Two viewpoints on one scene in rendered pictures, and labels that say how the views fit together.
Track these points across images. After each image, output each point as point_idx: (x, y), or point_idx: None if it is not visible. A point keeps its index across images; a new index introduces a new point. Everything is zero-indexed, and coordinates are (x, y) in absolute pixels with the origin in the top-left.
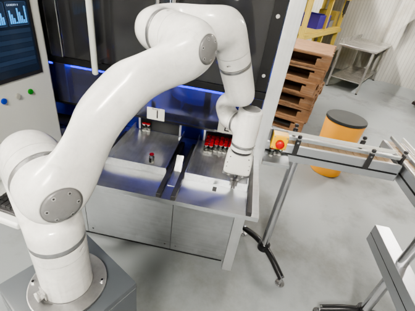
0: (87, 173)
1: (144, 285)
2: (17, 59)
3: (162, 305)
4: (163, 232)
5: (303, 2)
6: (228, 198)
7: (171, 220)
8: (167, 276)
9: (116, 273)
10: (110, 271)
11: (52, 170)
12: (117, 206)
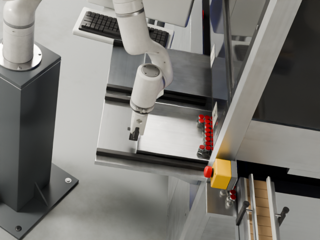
0: None
1: (121, 204)
2: None
3: (101, 223)
4: (172, 190)
5: (265, 27)
6: (119, 139)
7: (177, 181)
8: (137, 225)
9: (27, 75)
10: (28, 72)
11: None
12: None
